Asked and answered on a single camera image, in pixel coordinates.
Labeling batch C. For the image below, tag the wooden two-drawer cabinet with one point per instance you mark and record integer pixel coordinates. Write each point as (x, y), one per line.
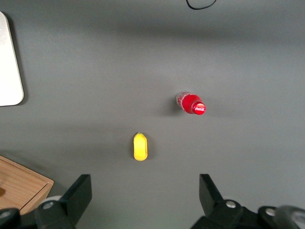
(19, 183)

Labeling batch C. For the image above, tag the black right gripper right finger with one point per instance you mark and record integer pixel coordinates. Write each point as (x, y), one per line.
(214, 202)

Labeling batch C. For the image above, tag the yellow lemon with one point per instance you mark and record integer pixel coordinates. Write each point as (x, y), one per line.
(140, 146)

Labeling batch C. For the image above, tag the red cola bottle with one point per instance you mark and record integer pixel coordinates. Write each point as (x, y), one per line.
(191, 103)

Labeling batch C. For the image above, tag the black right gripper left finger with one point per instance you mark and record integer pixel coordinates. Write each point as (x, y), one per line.
(76, 195)

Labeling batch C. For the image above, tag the white rectangular plastic tray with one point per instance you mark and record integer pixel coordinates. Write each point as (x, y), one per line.
(8, 66)

